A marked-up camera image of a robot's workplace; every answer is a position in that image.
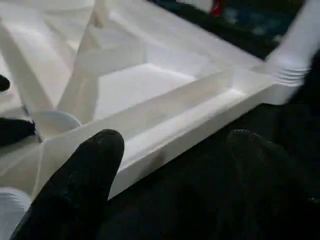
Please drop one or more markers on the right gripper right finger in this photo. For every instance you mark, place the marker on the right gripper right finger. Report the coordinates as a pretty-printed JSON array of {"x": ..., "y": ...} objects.
[{"x": 265, "y": 200}]

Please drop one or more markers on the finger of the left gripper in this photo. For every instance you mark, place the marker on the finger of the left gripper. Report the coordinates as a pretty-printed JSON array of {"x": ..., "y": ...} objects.
[
  {"x": 4, "y": 83},
  {"x": 17, "y": 131}
]

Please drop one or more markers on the black work mat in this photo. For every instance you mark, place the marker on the black work mat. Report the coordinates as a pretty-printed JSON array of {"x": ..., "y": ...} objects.
[{"x": 175, "y": 200}]

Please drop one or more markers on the white plastic table leg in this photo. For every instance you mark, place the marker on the white plastic table leg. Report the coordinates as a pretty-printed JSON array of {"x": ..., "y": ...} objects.
[{"x": 300, "y": 45}]

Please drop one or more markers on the white plastic table top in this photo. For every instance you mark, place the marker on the white plastic table top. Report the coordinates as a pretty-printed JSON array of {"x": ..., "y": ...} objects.
[{"x": 150, "y": 85}]

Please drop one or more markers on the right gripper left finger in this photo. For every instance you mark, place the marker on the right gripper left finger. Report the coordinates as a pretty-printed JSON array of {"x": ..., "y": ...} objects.
[{"x": 75, "y": 190}]

